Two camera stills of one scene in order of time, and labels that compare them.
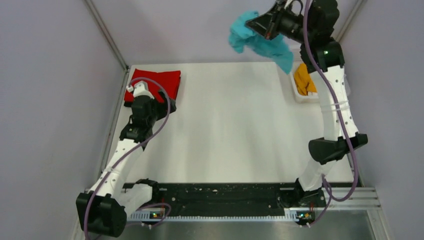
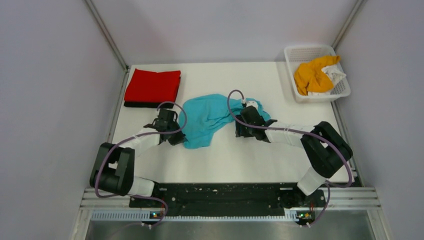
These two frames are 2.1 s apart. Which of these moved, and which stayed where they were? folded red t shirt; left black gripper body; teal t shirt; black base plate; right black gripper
Moved: teal t shirt; left black gripper body; right black gripper
Stayed: folded red t shirt; black base plate
